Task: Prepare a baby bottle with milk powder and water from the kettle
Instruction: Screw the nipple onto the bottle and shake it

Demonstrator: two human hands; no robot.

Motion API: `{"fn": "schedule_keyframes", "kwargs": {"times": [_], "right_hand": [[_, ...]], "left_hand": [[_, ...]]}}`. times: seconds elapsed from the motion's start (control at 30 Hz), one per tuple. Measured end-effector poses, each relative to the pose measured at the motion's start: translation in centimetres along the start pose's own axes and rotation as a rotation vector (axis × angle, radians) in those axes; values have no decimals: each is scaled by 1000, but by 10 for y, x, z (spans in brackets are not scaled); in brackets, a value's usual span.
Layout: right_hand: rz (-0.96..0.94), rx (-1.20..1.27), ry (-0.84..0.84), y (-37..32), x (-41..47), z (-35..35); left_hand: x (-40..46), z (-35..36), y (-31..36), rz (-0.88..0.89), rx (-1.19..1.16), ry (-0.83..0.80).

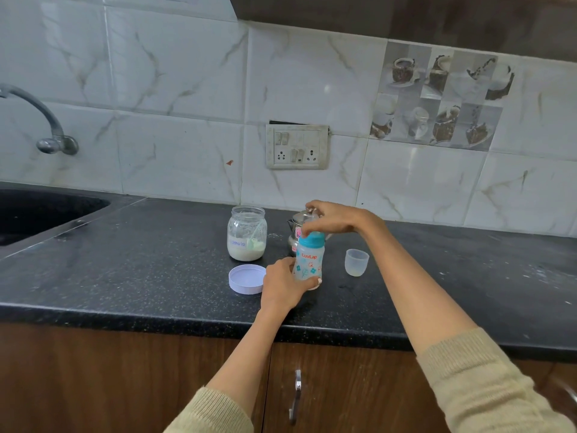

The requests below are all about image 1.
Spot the person's right hand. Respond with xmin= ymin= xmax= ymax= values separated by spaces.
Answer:
xmin=299 ymin=200 xmax=388 ymax=241

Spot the curved steel wall tap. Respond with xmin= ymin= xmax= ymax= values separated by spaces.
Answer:
xmin=0 ymin=83 xmax=80 ymax=156

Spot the steel cabinet door handle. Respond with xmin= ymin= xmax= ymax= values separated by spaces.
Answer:
xmin=288 ymin=368 xmax=302 ymax=426
xmin=557 ymin=378 xmax=577 ymax=404

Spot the person's left hand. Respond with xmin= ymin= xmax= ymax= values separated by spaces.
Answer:
xmin=260 ymin=256 xmax=323 ymax=314

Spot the blue collar with nipple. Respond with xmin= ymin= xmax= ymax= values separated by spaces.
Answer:
xmin=298 ymin=231 xmax=326 ymax=250

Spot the glass jar with white powder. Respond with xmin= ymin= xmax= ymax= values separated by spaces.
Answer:
xmin=227 ymin=206 xmax=268 ymax=262

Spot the white switch socket board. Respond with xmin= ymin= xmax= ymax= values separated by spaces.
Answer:
xmin=265 ymin=124 xmax=331 ymax=171

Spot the clear bottle dome cap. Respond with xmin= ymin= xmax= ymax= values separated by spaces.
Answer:
xmin=344 ymin=248 xmax=370 ymax=278

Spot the person's left forearm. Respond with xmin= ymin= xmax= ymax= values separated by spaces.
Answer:
xmin=164 ymin=304 xmax=292 ymax=433

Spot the clear printed baby bottle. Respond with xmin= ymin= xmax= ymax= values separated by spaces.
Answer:
xmin=292 ymin=245 xmax=326 ymax=290

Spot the brown wooden cabinet door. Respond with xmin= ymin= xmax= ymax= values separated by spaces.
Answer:
xmin=0 ymin=322 xmax=273 ymax=433
xmin=261 ymin=342 xmax=555 ymax=433
xmin=539 ymin=363 xmax=577 ymax=425

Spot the green plastic scoop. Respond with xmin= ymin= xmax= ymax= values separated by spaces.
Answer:
xmin=245 ymin=223 xmax=266 ymax=251

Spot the black kitchen sink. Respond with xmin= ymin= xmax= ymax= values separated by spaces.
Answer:
xmin=0 ymin=189 xmax=111 ymax=247

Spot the small steel kettle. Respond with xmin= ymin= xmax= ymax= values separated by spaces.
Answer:
xmin=287 ymin=207 xmax=333 ymax=256

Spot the person's right forearm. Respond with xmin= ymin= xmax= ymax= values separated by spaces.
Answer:
xmin=360 ymin=218 xmax=577 ymax=433

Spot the dark overhead cabinet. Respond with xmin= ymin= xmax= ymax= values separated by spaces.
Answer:
xmin=227 ymin=0 xmax=577 ymax=64

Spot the lavender plastic jar lid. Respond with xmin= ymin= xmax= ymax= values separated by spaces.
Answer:
xmin=228 ymin=263 xmax=267 ymax=295

